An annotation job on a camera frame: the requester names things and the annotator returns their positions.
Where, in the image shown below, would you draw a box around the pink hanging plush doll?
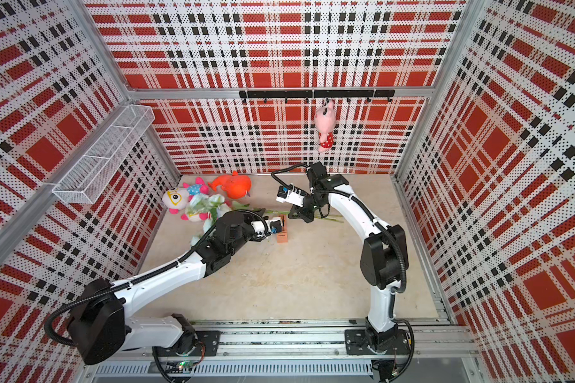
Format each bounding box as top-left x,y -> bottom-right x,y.
314,101 -> 336,153

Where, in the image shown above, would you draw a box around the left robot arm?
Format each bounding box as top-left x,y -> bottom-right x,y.
43,210 -> 284,365

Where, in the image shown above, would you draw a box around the pink tape dispenser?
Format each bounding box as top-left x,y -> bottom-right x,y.
276,226 -> 289,244

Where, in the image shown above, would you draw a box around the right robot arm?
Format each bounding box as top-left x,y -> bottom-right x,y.
272,162 -> 409,354

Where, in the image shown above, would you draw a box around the red whale plush toy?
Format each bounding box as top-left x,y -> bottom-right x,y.
208,172 -> 252,199

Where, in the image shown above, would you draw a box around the white wire mesh basket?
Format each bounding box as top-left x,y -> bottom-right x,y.
52,104 -> 154,204

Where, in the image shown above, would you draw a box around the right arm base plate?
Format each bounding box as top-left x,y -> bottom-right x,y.
344,327 -> 410,356

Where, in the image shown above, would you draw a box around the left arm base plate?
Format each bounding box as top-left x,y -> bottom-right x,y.
152,330 -> 221,357

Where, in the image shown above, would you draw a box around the black hook rail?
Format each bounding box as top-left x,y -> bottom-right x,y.
239,89 -> 396,102

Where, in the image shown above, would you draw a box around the white fish plush blue fins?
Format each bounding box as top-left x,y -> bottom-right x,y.
162,177 -> 209,215

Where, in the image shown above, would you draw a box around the white fish plush pink fins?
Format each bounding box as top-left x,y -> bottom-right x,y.
180,209 -> 211,223

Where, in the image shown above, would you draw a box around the artificial flower bouquet green stems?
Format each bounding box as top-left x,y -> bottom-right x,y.
185,192 -> 346,245

